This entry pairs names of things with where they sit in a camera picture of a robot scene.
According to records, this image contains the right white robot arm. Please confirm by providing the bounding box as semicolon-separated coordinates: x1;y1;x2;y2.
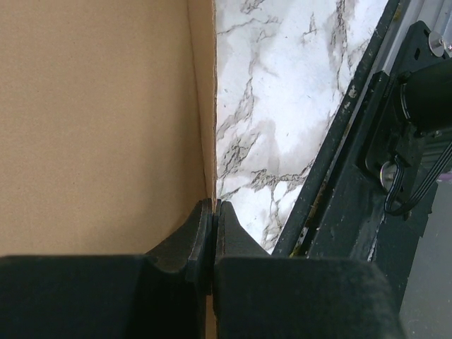
398;59;451;133

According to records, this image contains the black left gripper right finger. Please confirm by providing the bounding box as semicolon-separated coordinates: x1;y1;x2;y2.
213;202;405;338

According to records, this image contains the brown cardboard box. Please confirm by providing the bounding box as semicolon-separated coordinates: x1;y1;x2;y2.
0;0;218;339

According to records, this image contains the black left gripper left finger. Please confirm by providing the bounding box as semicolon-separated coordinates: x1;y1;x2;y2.
1;199;213;338

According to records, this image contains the black metal base rail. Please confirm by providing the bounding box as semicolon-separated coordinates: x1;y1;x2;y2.
273;1;451;306

